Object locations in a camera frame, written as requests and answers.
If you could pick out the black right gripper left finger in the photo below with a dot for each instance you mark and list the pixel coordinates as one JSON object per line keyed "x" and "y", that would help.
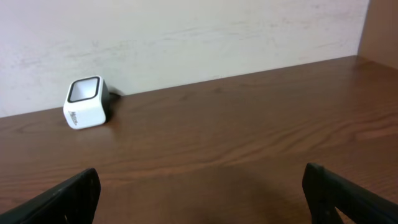
{"x": 72, "y": 201}

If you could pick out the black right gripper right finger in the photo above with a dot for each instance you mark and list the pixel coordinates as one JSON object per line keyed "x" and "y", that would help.
{"x": 327, "y": 192}

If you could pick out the white barcode scanner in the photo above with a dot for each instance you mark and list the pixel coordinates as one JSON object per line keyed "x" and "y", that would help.
{"x": 87, "y": 103}

